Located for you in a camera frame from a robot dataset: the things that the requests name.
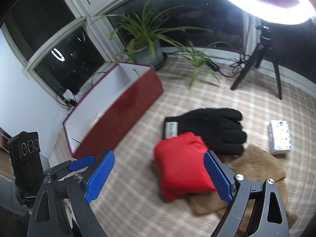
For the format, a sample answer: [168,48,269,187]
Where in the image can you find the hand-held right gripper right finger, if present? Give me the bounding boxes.
[203,150,290,237]

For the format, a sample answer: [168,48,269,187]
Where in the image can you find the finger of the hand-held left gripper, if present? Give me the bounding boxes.
[43,155,96,179]

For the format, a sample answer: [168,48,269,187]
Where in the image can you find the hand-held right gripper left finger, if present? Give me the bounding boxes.
[27,150,115,237]

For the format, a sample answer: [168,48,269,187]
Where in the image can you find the red cloth bag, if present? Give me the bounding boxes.
[153,132,218,201]

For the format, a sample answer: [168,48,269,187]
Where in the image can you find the brown fuzzy cloth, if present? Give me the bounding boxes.
[189,144,299,230]

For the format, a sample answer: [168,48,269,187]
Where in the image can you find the black knit glove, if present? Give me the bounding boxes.
[164,107,247,156]

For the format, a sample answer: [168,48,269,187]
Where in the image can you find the dark red cardboard box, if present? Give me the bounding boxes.
[63,63,165,160]

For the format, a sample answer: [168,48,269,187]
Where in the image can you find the white plug adapter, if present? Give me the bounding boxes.
[63,89,77,104]

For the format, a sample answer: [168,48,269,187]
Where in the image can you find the white tissue pack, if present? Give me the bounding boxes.
[269,120,293,155]

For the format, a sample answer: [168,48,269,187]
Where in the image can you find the beige plaid tablecloth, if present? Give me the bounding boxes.
[49,52,316,237]

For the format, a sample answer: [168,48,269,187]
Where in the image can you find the black power strip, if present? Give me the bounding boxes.
[205,60,221,72]

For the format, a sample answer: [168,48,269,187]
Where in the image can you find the green potted spider plant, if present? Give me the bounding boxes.
[94,0,232,89]

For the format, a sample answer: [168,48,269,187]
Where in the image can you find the black cable bundle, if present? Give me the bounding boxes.
[218,49,252,77]

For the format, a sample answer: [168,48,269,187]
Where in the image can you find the white window frame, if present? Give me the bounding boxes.
[0,0,257,72]

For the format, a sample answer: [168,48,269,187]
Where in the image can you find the white ring light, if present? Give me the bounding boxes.
[205,0,314,25]

